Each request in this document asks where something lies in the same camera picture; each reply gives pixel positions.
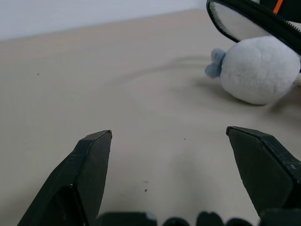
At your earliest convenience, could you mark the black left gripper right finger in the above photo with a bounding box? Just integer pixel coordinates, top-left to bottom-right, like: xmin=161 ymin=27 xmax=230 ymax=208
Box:
xmin=225 ymin=126 xmax=301 ymax=218

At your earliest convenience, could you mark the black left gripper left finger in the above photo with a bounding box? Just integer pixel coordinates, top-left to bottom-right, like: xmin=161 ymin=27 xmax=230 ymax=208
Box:
xmin=16 ymin=129 xmax=113 ymax=226

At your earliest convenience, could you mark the small grey round disc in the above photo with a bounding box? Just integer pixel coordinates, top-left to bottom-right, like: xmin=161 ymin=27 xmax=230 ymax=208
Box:
xmin=204 ymin=36 xmax=301 ymax=105

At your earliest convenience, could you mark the red black-trimmed pouch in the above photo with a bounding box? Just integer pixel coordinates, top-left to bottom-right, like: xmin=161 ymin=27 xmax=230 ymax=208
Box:
xmin=206 ymin=0 xmax=301 ymax=56

